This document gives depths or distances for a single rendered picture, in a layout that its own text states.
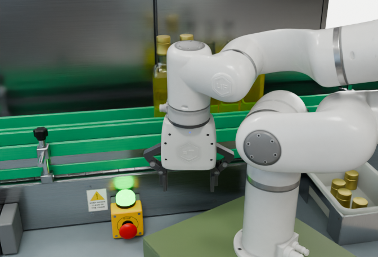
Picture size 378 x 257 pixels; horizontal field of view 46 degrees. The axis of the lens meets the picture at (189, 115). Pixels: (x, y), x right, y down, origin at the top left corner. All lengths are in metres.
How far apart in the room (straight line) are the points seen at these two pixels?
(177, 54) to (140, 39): 0.54
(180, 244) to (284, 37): 0.44
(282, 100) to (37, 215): 0.65
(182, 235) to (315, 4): 0.75
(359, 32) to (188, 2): 0.65
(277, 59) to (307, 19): 0.57
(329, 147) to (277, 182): 0.16
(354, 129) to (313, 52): 0.12
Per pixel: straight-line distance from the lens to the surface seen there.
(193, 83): 0.70
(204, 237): 0.91
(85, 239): 1.08
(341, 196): 1.15
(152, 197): 1.08
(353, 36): 0.64
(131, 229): 1.01
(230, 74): 0.66
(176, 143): 0.78
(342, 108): 0.65
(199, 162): 0.81
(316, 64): 0.64
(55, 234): 1.11
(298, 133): 0.64
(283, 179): 0.77
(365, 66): 0.64
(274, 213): 0.80
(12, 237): 1.05
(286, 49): 0.74
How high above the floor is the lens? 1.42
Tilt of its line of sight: 24 degrees down
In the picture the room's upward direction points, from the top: straight up
